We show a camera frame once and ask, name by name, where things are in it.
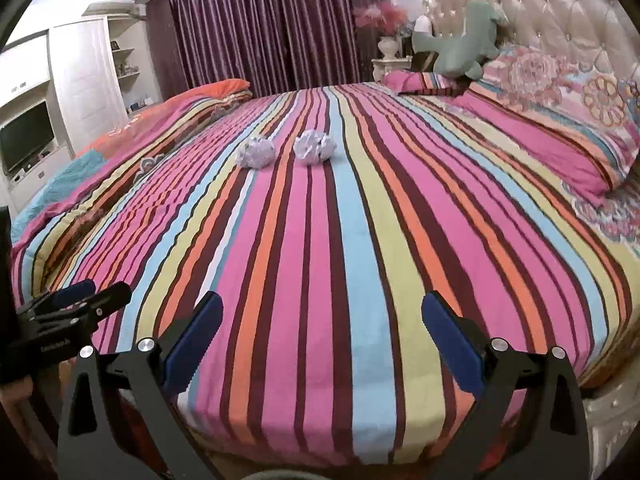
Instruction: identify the white paper ball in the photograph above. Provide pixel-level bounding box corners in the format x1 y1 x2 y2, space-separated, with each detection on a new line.
235 136 276 170

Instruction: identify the white trash bin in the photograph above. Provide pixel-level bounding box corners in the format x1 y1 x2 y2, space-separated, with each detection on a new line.
242 469 329 480

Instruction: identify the person's left hand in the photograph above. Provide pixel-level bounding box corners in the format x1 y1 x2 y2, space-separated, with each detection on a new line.
0 376 34 416

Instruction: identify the folded orange striped quilt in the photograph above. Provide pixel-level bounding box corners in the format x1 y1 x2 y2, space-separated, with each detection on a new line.
11 78 252 243

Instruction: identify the black television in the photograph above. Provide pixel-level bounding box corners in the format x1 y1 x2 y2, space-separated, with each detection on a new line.
0 102 54 174

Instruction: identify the white wardrobe cabinet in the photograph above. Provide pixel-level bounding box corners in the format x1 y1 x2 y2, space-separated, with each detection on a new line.
1 14 163 214

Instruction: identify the striped colourful bed cover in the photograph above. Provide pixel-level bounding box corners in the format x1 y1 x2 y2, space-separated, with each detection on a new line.
12 84 639 466

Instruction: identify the floral patterned pillow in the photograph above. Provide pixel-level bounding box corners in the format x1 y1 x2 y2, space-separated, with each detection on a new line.
454 44 639 207

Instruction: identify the white air conditioner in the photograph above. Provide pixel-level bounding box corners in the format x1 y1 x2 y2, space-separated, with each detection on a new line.
82 0 145 16

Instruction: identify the small striped pillow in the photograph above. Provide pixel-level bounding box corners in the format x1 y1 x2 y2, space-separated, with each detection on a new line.
382 70 470 96

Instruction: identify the green plush toy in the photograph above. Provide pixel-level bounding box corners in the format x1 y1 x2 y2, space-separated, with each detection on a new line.
412 0 508 80

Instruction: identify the purple curtain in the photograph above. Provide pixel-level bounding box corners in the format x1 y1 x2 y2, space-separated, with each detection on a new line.
146 0 383 98

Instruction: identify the white nightstand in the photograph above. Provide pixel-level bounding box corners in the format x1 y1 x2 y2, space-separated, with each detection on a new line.
371 56 411 82

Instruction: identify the white flower vase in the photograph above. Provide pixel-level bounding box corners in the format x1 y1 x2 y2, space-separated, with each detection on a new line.
378 36 400 61

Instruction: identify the pink flower bouquet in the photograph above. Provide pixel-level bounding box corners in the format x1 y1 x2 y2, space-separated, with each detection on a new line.
354 0 408 36

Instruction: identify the tufted beige headboard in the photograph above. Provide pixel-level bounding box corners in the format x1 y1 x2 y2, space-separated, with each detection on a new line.
427 0 639 81

